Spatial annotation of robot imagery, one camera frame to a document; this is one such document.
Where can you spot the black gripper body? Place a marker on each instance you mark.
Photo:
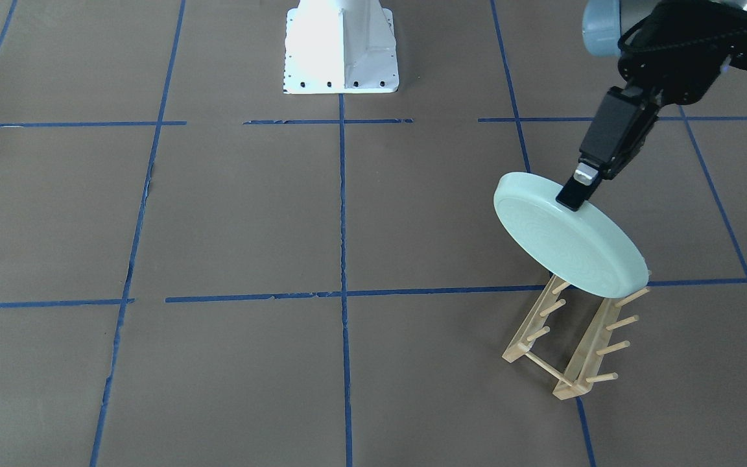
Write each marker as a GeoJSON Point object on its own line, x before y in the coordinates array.
{"type": "Point", "coordinates": [615, 131]}

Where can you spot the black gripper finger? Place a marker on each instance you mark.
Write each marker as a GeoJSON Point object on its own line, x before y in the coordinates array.
{"type": "Point", "coordinates": [617, 133]}

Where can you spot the light green round plate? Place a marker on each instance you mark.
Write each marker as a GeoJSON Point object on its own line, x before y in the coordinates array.
{"type": "Point", "coordinates": [585, 247]}

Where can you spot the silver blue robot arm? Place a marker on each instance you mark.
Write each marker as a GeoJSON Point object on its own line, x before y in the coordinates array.
{"type": "Point", "coordinates": [604, 22]}

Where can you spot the wooden dish rack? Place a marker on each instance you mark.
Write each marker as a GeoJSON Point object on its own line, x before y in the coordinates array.
{"type": "Point", "coordinates": [580, 368]}

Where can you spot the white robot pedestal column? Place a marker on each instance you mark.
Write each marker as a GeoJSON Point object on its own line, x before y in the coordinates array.
{"type": "Point", "coordinates": [335, 47]}

